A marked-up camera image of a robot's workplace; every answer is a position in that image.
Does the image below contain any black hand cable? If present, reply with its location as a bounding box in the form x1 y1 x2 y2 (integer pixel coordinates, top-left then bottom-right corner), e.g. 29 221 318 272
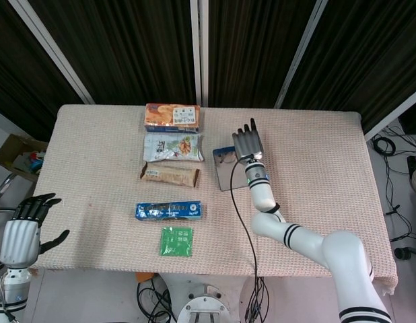
230 153 263 323

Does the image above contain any orange biscuit box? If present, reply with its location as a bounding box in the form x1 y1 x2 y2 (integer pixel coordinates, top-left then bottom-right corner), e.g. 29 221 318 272
143 102 201 134

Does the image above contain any dark pleated curtain panel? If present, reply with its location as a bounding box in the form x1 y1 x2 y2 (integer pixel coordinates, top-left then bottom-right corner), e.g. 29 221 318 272
28 0 199 107
283 0 416 135
207 0 319 108
0 0 87 142

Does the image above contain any pink woven table cloth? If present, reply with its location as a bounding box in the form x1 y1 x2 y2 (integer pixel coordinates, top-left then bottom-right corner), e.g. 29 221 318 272
29 103 398 296

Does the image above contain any blue biscuit package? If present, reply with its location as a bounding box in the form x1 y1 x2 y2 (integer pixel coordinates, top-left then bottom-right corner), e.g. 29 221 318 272
134 201 205 222

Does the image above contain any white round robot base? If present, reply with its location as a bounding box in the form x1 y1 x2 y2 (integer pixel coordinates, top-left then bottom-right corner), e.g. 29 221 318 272
176 283 232 323

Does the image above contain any green foil sachet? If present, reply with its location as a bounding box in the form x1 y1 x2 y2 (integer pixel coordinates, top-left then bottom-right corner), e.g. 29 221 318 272
159 226 195 258

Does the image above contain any brown cardboard box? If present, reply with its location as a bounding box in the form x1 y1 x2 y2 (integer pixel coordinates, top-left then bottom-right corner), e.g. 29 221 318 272
0 133 49 182

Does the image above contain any white partition frame post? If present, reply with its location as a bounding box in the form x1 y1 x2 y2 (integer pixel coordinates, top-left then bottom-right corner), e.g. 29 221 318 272
364 85 416 142
274 0 328 109
189 0 209 108
7 0 95 104

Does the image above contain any white green snack bag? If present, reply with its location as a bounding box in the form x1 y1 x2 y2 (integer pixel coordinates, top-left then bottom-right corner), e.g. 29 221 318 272
143 133 205 163

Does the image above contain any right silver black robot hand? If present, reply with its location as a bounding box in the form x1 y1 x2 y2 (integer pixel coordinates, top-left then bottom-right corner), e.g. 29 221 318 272
231 117 265 161

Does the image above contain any black cylindrical floor device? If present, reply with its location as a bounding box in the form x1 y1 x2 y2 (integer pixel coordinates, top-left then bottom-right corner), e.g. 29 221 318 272
394 246 416 260

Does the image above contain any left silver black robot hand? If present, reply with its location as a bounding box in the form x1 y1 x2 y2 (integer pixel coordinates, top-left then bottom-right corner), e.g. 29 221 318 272
0 192 70 268

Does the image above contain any brown snack bar wrapper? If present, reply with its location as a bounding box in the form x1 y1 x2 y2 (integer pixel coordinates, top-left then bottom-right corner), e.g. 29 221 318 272
139 161 201 188

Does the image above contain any black floor cable bundle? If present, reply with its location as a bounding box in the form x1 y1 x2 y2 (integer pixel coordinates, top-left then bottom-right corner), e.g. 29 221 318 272
371 126 416 243
136 281 178 323

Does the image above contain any chrome metal tube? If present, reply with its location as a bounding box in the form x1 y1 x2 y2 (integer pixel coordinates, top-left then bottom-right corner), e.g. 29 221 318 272
0 173 19 215

